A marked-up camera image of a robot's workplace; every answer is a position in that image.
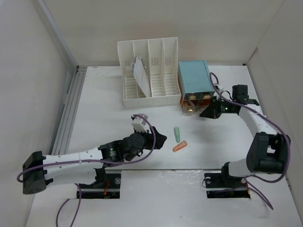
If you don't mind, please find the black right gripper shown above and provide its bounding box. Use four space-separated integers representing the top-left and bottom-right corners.
199 95 235 119

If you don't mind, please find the green capsule case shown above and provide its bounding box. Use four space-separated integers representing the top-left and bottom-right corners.
174 127 180 143

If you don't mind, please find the orange usb stick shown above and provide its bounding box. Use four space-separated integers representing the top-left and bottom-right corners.
172 140 187 152

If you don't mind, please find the teal mini drawer cabinet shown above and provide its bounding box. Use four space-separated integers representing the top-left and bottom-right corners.
178 60 214 106

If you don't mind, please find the white paper booklet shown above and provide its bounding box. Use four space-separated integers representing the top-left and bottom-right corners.
131 56 152 97

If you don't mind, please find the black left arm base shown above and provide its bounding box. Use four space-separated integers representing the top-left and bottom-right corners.
79 168 122 199

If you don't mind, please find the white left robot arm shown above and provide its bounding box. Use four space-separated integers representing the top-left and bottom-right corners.
17 127 167 195

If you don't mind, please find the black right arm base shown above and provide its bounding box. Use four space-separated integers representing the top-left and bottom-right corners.
203 165 250 199

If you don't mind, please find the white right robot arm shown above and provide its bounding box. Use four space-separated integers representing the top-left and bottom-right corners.
199 84 291 186

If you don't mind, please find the white four-slot file organizer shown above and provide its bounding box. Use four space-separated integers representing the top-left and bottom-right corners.
117 37 181 108

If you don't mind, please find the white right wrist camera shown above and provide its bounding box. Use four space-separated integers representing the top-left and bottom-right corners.
214 84 224 95

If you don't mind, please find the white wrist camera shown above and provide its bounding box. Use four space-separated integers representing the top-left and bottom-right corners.
131 116 149 132
214 84 224 95

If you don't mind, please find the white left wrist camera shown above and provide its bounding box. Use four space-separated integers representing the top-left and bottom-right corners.
131 116 149 132

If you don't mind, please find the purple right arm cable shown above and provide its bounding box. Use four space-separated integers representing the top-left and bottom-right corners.
209 72 292 210

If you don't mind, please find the aluminium rail frame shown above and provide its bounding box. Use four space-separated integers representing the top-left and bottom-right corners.
49 65 87 156

